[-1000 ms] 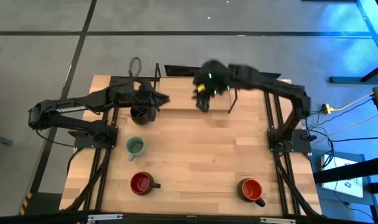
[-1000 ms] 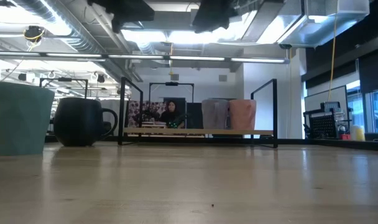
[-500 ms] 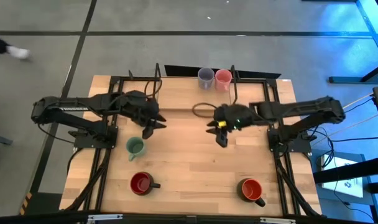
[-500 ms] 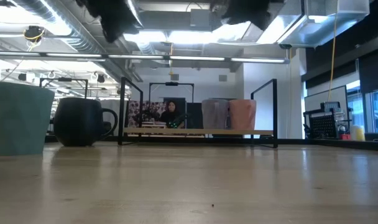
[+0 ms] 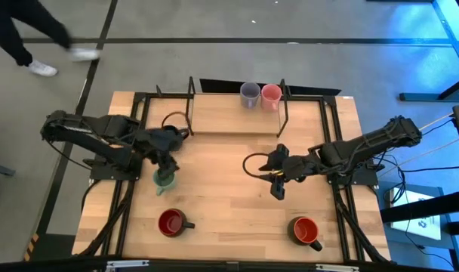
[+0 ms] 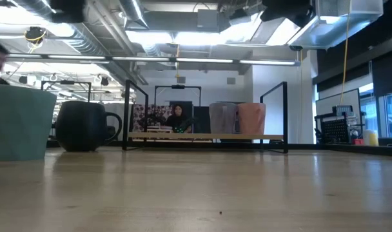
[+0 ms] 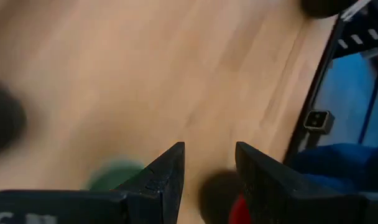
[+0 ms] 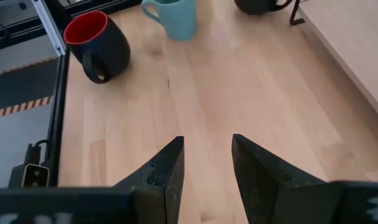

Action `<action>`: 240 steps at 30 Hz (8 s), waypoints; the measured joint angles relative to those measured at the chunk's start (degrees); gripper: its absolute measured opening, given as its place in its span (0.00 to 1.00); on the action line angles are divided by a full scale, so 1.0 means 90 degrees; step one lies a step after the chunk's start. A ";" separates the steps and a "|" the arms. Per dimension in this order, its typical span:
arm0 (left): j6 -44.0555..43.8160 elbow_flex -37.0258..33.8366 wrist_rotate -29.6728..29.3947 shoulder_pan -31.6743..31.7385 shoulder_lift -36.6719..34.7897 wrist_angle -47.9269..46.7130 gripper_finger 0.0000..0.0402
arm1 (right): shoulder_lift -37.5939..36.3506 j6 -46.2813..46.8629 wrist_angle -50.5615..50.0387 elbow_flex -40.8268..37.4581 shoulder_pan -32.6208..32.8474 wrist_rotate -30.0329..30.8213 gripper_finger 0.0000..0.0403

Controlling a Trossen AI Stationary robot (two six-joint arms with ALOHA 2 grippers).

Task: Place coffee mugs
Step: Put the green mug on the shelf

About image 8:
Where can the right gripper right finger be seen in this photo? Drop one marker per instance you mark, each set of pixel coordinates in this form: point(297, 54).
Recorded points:
point(263, 180)

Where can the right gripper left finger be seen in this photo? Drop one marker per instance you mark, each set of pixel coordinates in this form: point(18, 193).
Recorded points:
point(159, 186)

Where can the dark mat hazard stripe border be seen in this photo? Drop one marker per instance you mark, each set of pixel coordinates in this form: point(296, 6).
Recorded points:
point(21, 84)

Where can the table-level camera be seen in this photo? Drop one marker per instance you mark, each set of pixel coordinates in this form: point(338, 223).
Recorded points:
point(35, 175)

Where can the all black mug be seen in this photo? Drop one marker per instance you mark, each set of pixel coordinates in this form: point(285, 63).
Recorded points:
point(254, 7)

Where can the silver aluminium rail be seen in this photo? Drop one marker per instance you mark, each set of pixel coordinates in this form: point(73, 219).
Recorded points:
point(49, 28)

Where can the black metal table frame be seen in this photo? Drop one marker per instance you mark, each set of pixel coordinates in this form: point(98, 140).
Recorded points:
point(58, 124)

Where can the green ceramic mug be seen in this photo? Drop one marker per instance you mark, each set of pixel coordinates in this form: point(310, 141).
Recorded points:
point(179, 21)

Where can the black mug red interior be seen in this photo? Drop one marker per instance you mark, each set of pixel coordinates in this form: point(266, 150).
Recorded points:
point(109, 46)

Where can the wooden shelf black metal frame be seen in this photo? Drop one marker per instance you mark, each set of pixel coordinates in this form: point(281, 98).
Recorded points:
point(347, 37)

